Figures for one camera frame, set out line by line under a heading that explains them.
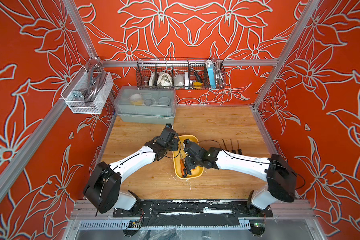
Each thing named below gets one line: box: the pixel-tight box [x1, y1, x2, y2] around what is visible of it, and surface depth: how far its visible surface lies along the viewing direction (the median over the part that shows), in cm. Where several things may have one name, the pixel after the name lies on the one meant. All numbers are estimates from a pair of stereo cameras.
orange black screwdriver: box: [179, 159, 187, 178], surface depth 84 cm
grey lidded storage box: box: [114, 86, 178, 125], surface depth 102 cm
